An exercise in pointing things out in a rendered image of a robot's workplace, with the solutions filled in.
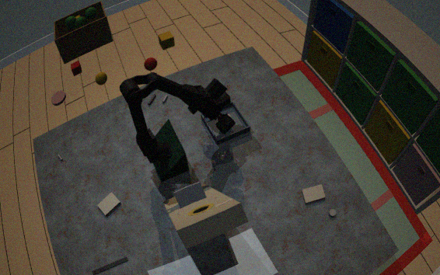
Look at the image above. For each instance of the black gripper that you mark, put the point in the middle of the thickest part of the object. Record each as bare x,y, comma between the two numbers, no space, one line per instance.
225,122

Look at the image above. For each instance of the tan rectangular block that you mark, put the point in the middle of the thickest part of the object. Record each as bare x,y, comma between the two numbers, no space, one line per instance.
313,193
108,204

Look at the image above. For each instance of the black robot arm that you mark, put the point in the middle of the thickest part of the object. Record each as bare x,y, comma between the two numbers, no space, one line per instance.
196,97

